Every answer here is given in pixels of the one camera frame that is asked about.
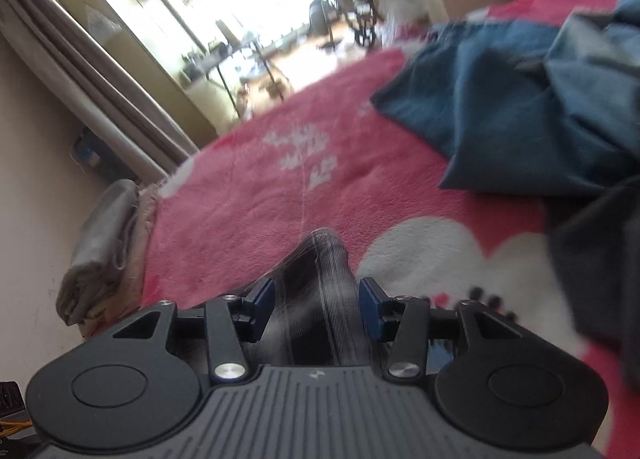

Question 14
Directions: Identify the black white plaid shirt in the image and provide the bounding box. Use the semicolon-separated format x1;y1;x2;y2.
243;228;386;368

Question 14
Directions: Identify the folded grey garment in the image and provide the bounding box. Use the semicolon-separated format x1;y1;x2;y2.
55;179;139;326

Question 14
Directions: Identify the pink floral bed blanket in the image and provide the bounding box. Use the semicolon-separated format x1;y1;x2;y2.
141;0;639;458

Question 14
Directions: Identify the grey curtain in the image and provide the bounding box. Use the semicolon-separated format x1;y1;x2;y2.
1;0;198;182

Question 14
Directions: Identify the blue denim garment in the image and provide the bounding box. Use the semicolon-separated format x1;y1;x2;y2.
371;0;639;387

